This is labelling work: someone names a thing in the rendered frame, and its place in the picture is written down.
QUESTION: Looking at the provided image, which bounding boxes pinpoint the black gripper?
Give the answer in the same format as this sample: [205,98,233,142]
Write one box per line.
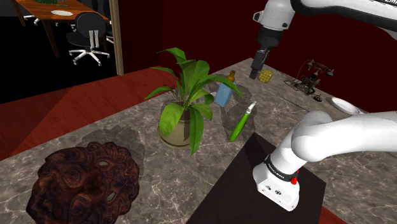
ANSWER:
[249,25,284,80]

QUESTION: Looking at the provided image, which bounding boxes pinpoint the yellow cube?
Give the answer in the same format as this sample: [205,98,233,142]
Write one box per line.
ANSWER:
[258,69,274,84]

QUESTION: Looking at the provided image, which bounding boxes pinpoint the blue bottle with brown cap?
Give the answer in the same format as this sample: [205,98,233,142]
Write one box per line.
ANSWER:
[214,69,238,108]

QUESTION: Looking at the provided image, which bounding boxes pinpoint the antique black telephone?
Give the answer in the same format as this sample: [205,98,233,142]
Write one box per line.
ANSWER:
[284,59,335,96]

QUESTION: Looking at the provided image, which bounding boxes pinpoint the green potted plant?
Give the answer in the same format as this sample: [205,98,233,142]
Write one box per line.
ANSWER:
[144,47,244,157]

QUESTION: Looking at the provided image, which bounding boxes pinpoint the white plate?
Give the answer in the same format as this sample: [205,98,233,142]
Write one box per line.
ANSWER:
[330,96,361,115]

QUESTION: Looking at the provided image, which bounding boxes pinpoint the black office chair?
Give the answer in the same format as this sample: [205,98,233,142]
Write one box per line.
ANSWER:
[65,11,111,67]

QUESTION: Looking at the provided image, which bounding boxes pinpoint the dark carved wooden head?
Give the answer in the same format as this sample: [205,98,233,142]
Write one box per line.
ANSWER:
[25,141,141,224]

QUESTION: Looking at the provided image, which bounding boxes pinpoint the wooden dining table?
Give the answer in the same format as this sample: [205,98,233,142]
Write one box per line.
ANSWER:
[11,0,110,59]

